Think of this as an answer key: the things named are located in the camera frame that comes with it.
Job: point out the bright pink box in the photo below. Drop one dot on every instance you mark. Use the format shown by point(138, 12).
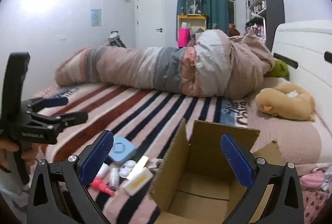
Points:
point(183, 37)

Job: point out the pink nail polish bottle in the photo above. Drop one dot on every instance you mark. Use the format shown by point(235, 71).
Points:
point(99, 185)

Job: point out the light blue wall poster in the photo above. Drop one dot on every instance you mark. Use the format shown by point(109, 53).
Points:
point(96, 17)

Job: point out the pink quilted bed sheet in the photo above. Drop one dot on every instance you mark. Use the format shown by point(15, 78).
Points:
point(285, 135)

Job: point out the window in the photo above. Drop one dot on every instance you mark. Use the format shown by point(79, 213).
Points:
point(230, 3)

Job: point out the white rectangular case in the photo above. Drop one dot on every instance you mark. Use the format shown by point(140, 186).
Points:
point(138, 183)

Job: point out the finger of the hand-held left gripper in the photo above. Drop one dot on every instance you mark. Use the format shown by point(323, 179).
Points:
point(55, 101)
point(70, 118)

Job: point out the light blue square case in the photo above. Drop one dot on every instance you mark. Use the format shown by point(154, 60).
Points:
point(122, 148)

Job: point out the yellow shelf unit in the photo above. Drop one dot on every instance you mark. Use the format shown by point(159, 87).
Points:
point(193, 17)

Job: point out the teal curtain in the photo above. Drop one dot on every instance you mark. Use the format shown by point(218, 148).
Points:
point(207, 0)

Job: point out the green plush toy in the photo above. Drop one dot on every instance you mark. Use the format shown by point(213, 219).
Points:
point(280, 68)

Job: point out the person's left hand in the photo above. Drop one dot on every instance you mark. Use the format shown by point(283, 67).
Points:
point(7, 154)

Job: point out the white door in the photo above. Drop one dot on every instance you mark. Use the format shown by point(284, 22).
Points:
point(149, 19)

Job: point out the brown teddy bear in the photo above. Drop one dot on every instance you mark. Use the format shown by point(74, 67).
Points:
point(233, 31)

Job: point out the pink polka dot cloth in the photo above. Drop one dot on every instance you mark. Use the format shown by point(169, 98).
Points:
point(315, 205)

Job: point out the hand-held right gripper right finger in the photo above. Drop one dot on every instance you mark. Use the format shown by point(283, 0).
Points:
point(237, 161)

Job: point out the person's left forearm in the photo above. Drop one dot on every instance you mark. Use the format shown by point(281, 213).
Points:
point(13, 192)

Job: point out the striped fleece blanket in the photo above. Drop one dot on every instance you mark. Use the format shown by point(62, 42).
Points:
point(134, 109)

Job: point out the white contact lens case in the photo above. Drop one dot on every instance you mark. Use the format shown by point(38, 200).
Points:
point(127, 169)

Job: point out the glass display case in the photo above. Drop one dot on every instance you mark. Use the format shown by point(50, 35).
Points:
point(193, 4)

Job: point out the pink grey rolled duvet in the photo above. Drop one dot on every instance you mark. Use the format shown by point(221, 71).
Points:
point(160, 68)

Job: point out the pink bag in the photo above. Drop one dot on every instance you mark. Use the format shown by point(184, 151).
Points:
point(313, 178)

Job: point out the gold rectangular case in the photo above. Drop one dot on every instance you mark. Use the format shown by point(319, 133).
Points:
point(137, 167)

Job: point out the brown cardboard box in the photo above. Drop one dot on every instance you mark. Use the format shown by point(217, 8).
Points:
point(202, 182)

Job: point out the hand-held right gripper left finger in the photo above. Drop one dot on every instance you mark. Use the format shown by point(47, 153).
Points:
point(97, 159)

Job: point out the tan plush toy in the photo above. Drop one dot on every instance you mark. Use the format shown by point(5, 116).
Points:
point(285, 104)

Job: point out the black grey luggage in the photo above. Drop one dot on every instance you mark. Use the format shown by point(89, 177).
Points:
point(115, 41)

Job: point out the white bed headboard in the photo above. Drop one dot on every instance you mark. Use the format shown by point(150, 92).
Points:
point(306, 42)

